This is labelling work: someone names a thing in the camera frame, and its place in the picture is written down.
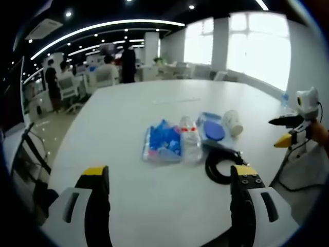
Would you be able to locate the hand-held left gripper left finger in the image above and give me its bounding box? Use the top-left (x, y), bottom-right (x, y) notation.
top-left (41, 166), bottom-right (113, 247)

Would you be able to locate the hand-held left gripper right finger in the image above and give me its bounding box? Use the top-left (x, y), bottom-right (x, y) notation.
top-left (230, 165), bottom-right (301, 247)

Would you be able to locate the black cable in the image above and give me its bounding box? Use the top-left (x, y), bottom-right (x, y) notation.
top-left (204, 142), bottom-right (250, 185)

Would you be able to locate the white paper cup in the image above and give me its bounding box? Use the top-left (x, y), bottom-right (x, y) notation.
top-left (222, 109), bottom-right (244, 137)

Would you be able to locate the blue lid clear container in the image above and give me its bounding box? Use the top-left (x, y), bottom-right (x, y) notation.
top-left (196, 111), bottom-right (232, 147)

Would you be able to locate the clear plastic water bottle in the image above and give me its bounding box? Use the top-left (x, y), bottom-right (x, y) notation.
top-left (178, 116), bottom-right (202, 164)

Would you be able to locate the blue plastic packet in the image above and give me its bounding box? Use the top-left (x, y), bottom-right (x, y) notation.
top-left (142, 118), bottom-right (184, 164)

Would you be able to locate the person's right hand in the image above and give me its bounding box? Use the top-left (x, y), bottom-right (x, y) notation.
top-left (307, 119), bottom-right (329, 147)

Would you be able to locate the black chair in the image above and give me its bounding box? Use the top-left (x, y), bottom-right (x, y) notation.
top-left (10, 122), bottom-right (60, 222)

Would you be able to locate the white table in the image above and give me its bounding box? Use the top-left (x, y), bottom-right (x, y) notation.
top-left (42, 79), bottom-right (328, 247)

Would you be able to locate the white office chair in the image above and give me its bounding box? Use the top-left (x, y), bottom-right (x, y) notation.
top-left (58, 76), bottom-right (87, 114)
top-left (94, 68), bottom-right (115, 90)

